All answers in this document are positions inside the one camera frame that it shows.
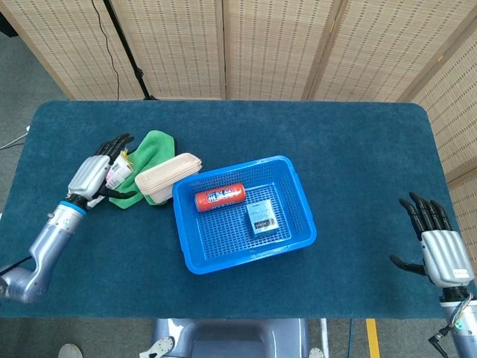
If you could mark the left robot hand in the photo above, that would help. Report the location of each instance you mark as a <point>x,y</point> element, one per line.
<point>87,175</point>

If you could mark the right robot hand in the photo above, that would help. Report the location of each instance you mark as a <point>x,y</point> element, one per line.
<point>443,257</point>

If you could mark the white snack packet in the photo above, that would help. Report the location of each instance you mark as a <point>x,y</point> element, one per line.
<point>119,171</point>

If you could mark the green microfibre cloth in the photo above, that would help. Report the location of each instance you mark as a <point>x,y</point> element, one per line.
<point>153,149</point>

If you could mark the beige food container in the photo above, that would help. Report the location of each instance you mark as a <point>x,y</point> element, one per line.
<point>167,173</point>

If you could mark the orange drink can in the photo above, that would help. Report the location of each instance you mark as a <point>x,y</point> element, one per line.
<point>220,197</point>

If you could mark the small blue box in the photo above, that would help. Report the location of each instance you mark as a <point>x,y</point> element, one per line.
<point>261,220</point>

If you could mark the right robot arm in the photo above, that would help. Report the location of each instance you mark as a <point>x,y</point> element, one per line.
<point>462,332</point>

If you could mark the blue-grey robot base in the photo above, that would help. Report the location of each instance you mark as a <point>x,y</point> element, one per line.
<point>231,339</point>

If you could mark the yellow floor tape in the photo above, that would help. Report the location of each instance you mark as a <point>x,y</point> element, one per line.
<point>372,339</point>

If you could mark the black tripod stand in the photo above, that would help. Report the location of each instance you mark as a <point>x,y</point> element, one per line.
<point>124,44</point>

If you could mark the white table leg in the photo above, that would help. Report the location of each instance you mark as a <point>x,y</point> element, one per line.
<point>325,337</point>

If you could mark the teal table mat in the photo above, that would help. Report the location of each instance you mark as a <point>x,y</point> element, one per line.
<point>335,149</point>

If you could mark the blue plastic basket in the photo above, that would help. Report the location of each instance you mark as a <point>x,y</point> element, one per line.
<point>298,194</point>

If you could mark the bamboo folding screen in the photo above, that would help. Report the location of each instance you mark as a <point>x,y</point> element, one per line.
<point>179,44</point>

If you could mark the white perforated foot plate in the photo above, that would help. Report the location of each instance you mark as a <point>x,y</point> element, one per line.
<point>160,345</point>
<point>316,353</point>

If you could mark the white shoe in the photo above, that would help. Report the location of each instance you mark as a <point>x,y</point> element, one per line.
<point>70,351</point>

